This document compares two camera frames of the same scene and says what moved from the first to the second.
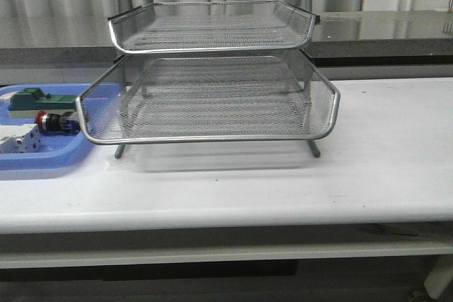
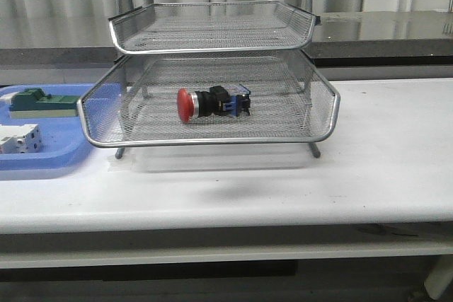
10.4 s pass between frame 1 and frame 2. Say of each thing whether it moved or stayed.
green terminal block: stayed
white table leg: stayed
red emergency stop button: moved
